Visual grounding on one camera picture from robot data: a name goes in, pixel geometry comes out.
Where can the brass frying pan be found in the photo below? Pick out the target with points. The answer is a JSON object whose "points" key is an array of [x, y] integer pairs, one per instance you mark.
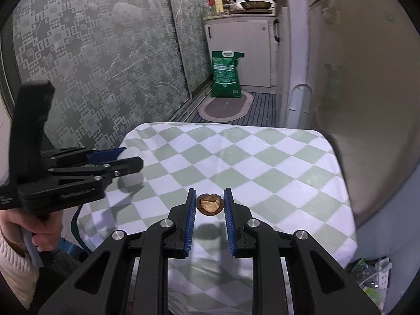
{"points": [[256, 5]]}

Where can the green clear plastic bag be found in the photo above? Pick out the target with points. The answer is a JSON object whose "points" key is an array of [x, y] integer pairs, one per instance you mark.
{"points": [[364, 269]]}

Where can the walnut shell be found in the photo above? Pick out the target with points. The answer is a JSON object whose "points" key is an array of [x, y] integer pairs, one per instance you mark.
{"points": [[210, 205]]}

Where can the narrow patterned sliding door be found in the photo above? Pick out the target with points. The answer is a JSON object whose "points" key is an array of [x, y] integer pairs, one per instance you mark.
{"points": [[190, 32]]}

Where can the wide patterned sliding door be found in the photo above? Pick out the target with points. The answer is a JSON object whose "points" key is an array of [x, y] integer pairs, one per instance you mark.
{"points": [[98, 72]]}

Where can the gas stove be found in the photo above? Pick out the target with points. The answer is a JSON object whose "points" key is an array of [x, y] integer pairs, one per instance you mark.
{"points": [[252, 11]]}

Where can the beige refrigerator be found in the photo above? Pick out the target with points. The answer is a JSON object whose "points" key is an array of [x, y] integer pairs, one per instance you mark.
{"points": [[361, 105]]}

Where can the oval brown floor mat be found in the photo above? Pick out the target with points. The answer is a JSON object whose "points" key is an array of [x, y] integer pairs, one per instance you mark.
{"points": [[223, 108]]}

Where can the yellow oil bottle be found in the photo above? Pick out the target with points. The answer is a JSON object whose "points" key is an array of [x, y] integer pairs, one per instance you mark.
{"points": [[218, 5]]}

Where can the person's left forearm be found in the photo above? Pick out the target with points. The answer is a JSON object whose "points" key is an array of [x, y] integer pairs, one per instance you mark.
{"points": [[13, 269]]}

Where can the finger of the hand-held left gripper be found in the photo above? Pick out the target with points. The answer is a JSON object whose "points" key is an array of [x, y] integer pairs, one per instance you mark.
{"points": [[128, 164], [105, 156]]}

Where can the striped grey floor rug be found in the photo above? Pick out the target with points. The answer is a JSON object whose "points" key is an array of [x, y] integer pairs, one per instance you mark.
{"points": [[264, 111]]}

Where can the person's left hand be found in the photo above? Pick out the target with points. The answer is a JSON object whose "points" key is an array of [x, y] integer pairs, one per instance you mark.
{"points": [[49, 233]]}

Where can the dark sauce bottle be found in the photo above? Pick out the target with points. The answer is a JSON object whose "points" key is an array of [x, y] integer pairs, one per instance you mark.
{"points": [[226, 5]]}

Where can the white tall side cabinet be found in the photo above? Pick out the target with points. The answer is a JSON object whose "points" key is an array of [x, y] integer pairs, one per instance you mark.
{"points": [[282, 72]]}

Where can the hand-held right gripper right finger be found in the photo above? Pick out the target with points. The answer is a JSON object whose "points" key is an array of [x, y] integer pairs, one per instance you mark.
{"points": [[229, 226]]}

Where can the clear plastic bottle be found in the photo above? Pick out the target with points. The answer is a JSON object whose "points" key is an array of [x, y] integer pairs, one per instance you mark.
{"points": [[209, 6]]}

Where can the green rice bag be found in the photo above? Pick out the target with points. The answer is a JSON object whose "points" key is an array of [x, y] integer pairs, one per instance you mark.
{"points": [[226, 75]]}

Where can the green white checkered tablecloth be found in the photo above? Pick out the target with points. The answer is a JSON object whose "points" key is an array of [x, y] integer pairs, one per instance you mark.
{"points": [[229, 157]]}

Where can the white kitchen base cabinet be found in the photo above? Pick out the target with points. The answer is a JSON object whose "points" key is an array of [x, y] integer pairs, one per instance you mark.
{"points": [[242, 39]]}

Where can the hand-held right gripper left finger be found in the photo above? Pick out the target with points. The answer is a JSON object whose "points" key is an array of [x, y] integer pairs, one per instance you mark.
{"points": [[190, 226]]}

